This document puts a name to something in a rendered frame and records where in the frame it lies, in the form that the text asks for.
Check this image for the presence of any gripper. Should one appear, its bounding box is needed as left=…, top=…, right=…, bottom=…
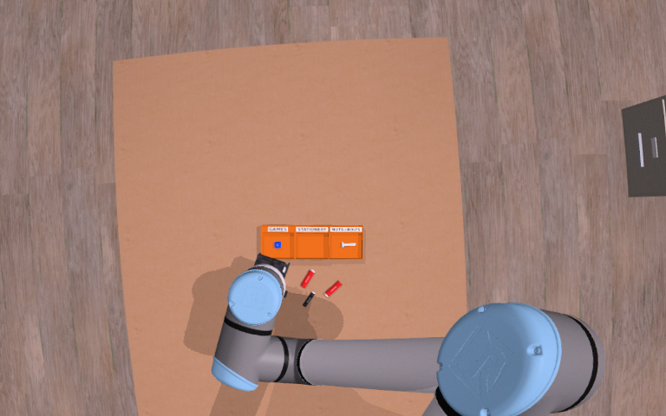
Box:
left=254, top=253, right=290, bottom=278

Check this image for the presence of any black battery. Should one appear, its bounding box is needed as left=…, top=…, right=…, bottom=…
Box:
left=303, top=291, right=316, bottom=307

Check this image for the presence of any orange bin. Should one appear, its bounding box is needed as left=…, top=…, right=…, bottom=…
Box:
left=261, top=224, right=363, bottom=260

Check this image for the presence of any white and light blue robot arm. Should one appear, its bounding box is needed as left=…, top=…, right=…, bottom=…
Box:
left=212, top=264, right=605, bottom=416

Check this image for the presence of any red battery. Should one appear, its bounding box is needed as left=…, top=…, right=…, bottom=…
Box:
left=301, top=269, right=315, bottom=288
left=324, top=281, right=342, bottom=297

